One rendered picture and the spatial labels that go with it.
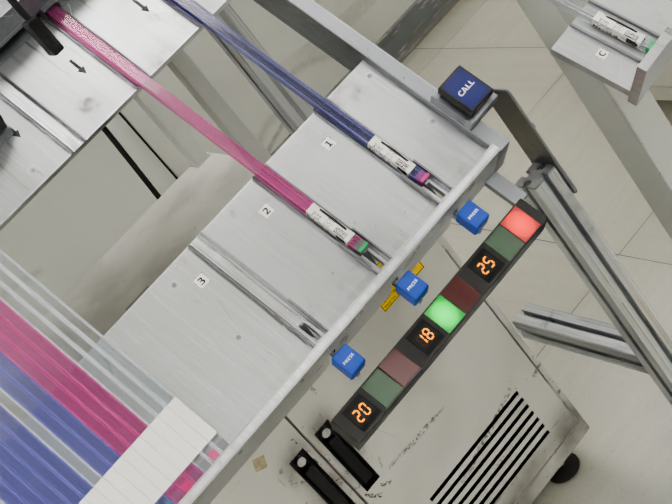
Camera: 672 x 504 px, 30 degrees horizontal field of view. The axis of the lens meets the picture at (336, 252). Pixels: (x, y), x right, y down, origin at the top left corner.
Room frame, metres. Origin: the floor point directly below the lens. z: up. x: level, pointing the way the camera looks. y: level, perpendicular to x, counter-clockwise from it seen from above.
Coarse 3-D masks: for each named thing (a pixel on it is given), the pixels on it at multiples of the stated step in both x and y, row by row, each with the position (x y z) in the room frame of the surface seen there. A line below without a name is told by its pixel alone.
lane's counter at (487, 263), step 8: (480, 256) 1.21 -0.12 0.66; (488, 256) 1.21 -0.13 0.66; (472, 264) 1.21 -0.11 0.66; (480, 264) 1.20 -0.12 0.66; (488, 264) 1.20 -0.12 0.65; (496, 264) 1.20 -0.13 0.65; (504, 264) 1.20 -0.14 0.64; (480, 272) 1.20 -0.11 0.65; (488, 272) 1.19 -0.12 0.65; (496, 272) 1.19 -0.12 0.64; (488, 280) 1.19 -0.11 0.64
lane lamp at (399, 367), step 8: (392, 352) 1.17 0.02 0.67; (400, 352) 1.16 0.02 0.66; (384, 360) 1.16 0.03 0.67; (392, 360) 1.16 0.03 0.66; (400, 360) 1.16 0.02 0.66; (408, 360) 1.15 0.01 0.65; (384, 368) 1.16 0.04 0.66; (392, 368) 1.15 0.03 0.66; (400, 368) 1.15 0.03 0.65; (408, 368) 1.15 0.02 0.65; (416, 368) 1.15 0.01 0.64; (392, 376) 1.15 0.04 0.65; (400, 376) 1.15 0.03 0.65; (408, 376) 1.14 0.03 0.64; (400, 384) 1.14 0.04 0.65
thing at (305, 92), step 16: (176, 0) 1.51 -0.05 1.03; (192, 16) 1.50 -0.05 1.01; (208, 16) 1.48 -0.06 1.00; (224, 32) 1.46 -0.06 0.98; (240, 48) 1.44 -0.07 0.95; (256, 48) 1.44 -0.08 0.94; (256, 64) 1.43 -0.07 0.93; (272, 64) 1.42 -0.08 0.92; (288, 80) 1.40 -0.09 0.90; (304, 96) 1.38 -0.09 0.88; (320, 96) 1.37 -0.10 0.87; (336, 112) 1.35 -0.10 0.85; (352, 128) 1.33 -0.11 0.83; (416, 176) 1.27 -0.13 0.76
